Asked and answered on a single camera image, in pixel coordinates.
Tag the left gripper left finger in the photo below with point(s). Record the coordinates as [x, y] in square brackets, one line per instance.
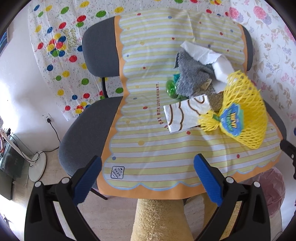
[42, 222]

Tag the polka dot wall sheet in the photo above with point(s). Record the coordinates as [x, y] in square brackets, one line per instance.
[56, 29]

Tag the white brown napkin pack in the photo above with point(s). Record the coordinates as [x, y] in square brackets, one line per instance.
[186, 113]

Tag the white wall socket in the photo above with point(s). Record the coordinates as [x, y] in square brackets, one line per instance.
[47, 118]

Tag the white standing fan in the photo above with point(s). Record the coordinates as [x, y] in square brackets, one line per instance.
[37, 165]

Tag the grey knitted cloth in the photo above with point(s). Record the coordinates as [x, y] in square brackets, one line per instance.
[196, 79]

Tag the crumpled white tissue paper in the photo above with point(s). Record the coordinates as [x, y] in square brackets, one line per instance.
[200, 53]

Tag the floral wall sheet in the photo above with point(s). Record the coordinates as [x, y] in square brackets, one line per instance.
[273, 69]

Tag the dark glass tv stand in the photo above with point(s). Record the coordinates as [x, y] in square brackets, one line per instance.
[11, 169]

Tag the dark grey office chair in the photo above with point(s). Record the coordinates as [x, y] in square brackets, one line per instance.
[87, 135]

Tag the yellow foam fruit net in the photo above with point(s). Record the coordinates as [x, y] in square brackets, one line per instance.
[242, 116]

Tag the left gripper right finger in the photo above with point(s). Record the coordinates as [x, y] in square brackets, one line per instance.
[252, 222]

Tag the pink lined trash bin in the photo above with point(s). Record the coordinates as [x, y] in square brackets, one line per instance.
[273, 187]

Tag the green plastic wrapper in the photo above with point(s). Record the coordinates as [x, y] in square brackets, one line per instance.
[171, 88]

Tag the yellow striped plastic cover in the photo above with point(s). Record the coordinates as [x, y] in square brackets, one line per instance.
[141, 158]

